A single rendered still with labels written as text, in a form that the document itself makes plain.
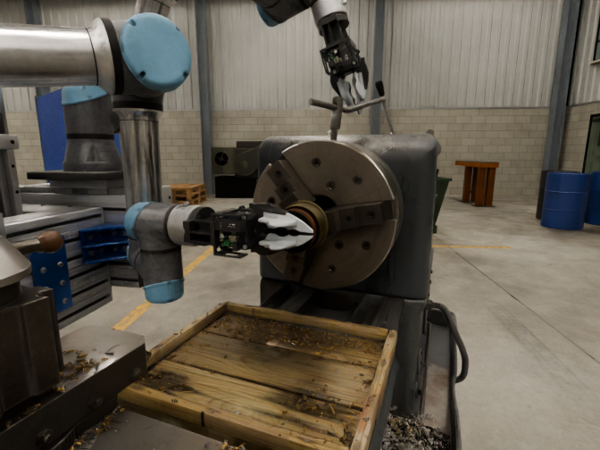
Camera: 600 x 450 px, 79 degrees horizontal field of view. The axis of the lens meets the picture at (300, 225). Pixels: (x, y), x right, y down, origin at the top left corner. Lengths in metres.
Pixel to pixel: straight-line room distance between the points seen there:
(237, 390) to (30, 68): 0.54
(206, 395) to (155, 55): 0.52
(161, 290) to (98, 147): 0.52
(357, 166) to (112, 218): 0.67
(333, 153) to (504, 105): 11.33
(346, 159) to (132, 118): 0.43
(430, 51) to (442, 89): 1.06
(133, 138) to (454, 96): 10.94
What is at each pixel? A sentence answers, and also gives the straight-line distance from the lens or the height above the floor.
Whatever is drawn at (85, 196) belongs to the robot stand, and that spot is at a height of 1.10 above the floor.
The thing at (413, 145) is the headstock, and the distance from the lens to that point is 0.87.
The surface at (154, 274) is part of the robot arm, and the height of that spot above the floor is 0.99.
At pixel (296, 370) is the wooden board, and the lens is 0.60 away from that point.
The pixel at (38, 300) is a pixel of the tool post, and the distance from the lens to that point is 0.34.
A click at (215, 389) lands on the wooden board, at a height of 0.89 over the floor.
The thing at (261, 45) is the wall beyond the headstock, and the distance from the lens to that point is 11.40.
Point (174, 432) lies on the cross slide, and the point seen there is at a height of 0.97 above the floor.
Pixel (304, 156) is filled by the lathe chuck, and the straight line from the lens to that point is 0.75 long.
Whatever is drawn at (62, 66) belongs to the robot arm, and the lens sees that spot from 0.68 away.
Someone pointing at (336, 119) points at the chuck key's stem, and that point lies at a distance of 0.77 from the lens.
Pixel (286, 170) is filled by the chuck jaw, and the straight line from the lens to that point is 0.73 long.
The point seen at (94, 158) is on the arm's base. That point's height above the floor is 1.20.
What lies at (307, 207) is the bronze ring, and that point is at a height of 1.12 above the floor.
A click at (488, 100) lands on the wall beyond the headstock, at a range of 11.83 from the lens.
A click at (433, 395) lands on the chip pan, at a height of 0.54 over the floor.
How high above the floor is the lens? 1.21
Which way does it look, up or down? 11 degrees down
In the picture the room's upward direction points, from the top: straight up
